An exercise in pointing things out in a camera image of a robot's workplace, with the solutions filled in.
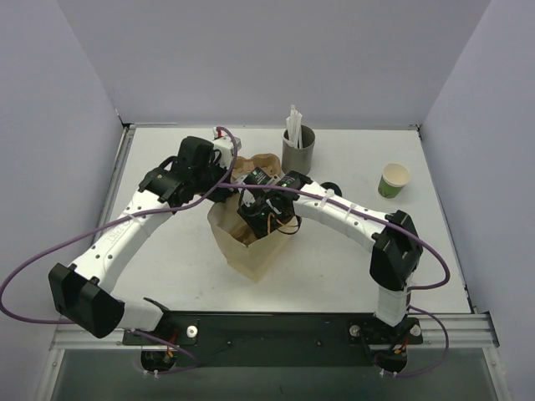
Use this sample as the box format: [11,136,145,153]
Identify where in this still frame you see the brown paper takeout bag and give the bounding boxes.
[207,195,298,282]

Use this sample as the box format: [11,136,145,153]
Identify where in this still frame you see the single brown pulp carrier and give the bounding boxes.
[230,221,257,246]

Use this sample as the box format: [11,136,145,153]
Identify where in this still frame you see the brown pulp cup carrier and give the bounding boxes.
[232,153,282,180]

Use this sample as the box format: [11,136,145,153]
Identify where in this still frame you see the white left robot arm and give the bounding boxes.
[48,129,241,344]

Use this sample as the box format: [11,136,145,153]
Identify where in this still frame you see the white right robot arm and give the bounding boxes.
[237,168,423,327]

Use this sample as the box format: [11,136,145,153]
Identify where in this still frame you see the grey cylindrical straw holder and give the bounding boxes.
[281,125,316,175]

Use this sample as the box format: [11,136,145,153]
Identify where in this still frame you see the stack of black lids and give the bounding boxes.
[321,181,343,196]

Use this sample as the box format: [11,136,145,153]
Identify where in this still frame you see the white wrapped straws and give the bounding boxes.
[286,104,303,149]

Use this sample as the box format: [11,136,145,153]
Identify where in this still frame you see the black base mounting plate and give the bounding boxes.
[123,312,423,369]

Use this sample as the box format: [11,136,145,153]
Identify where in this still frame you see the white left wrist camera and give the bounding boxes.
[212,127,242,166]

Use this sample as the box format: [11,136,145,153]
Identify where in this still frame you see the aluminium frame rail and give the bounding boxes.
[52,312,499,350]

